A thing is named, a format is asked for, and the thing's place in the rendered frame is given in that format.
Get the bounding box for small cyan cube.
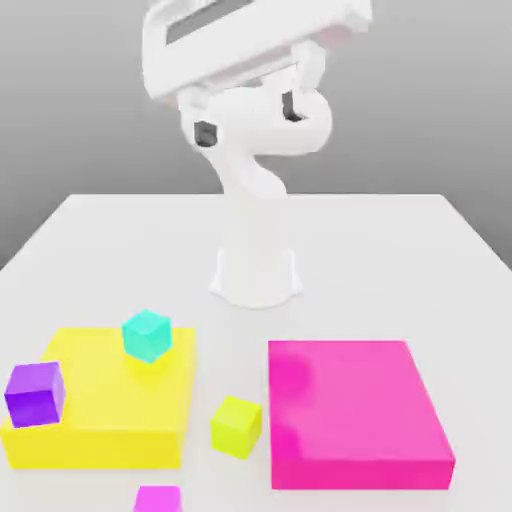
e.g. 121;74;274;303
121;308;173;365

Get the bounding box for small lime cube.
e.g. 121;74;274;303
210;395;263;460

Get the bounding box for small purple cube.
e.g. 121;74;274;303
3;361;67;429

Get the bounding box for small magenta cube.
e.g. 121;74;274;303
132;485;183;512

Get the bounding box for large pink box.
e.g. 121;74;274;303
267;340;457;491

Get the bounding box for large yellow box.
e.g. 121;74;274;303
0;327;197;470

